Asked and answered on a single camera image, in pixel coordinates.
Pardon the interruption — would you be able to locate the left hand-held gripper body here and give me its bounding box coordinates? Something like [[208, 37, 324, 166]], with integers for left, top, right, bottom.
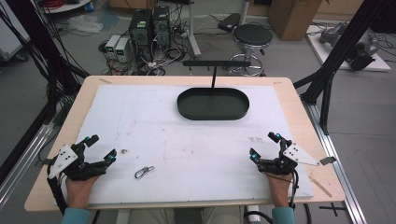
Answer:
[[47, 143, 109, 182]]

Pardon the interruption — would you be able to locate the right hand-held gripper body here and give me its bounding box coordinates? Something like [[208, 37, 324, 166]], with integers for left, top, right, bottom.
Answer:
[[257, 142, 320, 176]]

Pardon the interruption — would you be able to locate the person's right hand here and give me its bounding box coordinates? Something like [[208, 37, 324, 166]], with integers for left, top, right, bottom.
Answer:
[[267, 173, 294, 208]]

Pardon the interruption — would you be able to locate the person's left hand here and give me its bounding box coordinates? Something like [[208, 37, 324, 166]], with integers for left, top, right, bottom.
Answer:
[[65, 175, 101, 209]]

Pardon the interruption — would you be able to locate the silver metal carabiner clip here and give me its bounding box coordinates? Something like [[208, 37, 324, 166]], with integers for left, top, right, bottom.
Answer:
[[134, 165, 155, 180]]

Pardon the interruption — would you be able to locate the thin wooden stick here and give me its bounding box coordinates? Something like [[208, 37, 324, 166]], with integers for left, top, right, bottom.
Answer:
[[307, 175, 333, 199]]

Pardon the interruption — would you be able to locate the small dark metal plate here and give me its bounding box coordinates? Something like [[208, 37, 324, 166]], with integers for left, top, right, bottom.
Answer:
[[319, 155, 338, 166]]

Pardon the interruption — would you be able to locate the wooden table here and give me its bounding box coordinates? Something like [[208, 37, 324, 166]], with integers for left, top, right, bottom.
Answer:
[[23, 75, 347, 213]]

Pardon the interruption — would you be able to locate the white power strip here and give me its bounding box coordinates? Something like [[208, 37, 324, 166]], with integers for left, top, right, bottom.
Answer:
[[245, 204, 262, 224]]

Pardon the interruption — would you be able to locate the white foam mat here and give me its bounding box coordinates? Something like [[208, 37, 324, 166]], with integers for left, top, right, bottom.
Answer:
[[55, 84, 315, 207]]

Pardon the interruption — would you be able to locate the black stand with oval tray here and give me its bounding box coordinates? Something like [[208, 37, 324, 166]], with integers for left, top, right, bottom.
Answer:
[[176, 60, 252, 122]]

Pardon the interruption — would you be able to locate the white power supply unit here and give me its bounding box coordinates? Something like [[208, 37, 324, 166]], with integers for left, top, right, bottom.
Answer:
[[114, 37, 131, 63], [105, 34, 121, 60]]

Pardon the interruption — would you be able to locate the black round stool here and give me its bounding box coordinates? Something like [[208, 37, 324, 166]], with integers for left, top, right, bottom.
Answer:
[[228, 23, 275, 77]]

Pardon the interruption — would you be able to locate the clear plastic bag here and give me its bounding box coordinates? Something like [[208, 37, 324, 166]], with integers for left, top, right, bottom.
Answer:
[[66, 14, 104, 35]]

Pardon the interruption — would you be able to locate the white board with robot parts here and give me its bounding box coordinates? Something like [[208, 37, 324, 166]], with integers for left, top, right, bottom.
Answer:
[[305, 21, 392, 73]]

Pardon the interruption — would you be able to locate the large black computer tower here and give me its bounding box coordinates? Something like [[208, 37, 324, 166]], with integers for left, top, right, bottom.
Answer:
[[128, 8, 154, 63]]

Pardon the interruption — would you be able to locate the brown cardboard box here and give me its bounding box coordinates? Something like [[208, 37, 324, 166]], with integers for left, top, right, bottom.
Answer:
[[267, 0, 324, 42]]

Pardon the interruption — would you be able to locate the flat black case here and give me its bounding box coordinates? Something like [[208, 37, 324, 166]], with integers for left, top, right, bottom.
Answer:
[[217, 12, 242, 34]]

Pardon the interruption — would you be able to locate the white desk leg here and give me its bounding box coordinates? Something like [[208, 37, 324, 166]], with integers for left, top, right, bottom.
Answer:
[[186, 0, 203, 59]]

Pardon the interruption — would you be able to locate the slim black computer tower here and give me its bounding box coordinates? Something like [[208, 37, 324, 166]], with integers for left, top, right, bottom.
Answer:
[[151, 5, 172, 49]]

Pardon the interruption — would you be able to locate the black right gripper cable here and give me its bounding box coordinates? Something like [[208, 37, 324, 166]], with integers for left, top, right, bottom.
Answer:
[[288, 168, 301, 210]]

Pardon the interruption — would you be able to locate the aluminium rail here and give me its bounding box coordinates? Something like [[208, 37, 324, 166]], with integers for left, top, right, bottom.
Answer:
[[301, 100, 370, 224], [0, 122, 56, 210]]

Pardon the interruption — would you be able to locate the tangle of floor cables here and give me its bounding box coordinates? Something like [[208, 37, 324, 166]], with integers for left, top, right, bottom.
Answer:
[[97, 27, 195, 77]]

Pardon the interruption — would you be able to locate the black frame post with cables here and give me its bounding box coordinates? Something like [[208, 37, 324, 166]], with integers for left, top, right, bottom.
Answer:
[[0, 0, 92, 125]]

